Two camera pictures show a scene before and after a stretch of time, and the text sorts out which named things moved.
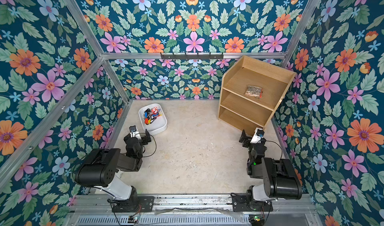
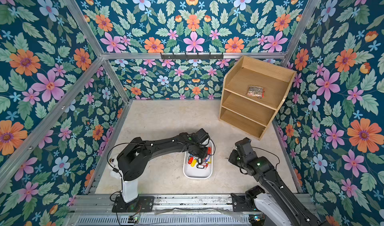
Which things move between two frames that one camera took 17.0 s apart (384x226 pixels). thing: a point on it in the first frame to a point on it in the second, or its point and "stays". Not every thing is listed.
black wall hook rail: [192, 56] stays
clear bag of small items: [254, 91] stays
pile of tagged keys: [150, 115] to [200, 163]
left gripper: [144, 141] to [204, 154]
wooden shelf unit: [251, 90] stays
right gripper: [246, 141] to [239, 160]
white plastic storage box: [153, 118] to [195, 173]
